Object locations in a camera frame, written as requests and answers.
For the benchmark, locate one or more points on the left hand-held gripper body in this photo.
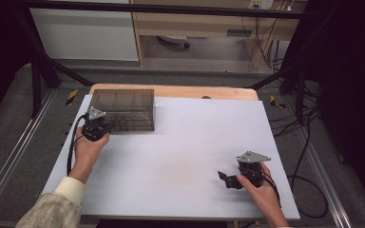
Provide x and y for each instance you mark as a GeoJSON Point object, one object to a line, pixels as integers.
{"type": "Point", "coordinates": [95, 126]}

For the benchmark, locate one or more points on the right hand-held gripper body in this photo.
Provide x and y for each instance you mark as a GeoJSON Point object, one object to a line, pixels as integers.
{"type": "Point", "coordinates": [252, 172]}

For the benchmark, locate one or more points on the smoky transparent drawer organizer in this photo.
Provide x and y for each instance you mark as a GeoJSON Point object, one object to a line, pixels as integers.
{"type": "Point", "coordinates": [130, 104]}

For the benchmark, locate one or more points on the person's left hand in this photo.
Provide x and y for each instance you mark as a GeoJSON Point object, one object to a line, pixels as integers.
{"type": "Point", "coordinates": [87, 155]}

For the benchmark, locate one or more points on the person's right hand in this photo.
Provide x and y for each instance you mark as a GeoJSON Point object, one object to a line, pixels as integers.
{"type": "Point", "coordinates": [264, 199]}

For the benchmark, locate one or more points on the yellow black tape strip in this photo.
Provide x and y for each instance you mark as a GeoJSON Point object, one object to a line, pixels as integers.
{"type": "Point", "coordinates": [72, 97]}
{"type": "Point", "coordinates": [277, 103]}

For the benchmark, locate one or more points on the black metal stand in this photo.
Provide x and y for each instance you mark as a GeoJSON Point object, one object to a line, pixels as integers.
{"type": "Point", "coordinates": [299, 95]}
{"type": "Point", "coordinates": [36, 88]}

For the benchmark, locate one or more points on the wooden table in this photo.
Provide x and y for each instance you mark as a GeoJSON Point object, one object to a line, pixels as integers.
{"type": "Point", "coordinates": [187, 91]}

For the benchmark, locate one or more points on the white cabinet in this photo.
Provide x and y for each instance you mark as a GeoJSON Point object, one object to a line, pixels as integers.
{"type": "Point", "coordinates": [85, 38]}

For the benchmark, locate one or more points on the office chair base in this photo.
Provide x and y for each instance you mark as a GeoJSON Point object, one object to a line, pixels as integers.
{"type": "Point", "coordinates": [172, 39]}

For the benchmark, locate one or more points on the light wooden desk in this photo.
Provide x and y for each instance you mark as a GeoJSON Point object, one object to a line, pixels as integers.
{"type": "Point", "coordinates": [187, 27]}

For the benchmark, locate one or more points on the white power strip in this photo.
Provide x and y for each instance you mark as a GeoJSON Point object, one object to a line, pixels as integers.
{"type": "Point", "coordinates": [263, 3]}

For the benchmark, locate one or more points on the aluminium floor rail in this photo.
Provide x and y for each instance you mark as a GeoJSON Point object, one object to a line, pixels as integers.
{"type": "Point", "coordinates": [316, 164]}
{"type": "Point", "coordinates": [12, 158]}

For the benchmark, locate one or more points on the black metal frame bar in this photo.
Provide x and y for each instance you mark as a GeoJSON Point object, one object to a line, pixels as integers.
{"type": "Point", "coordinates": [171, 8]}

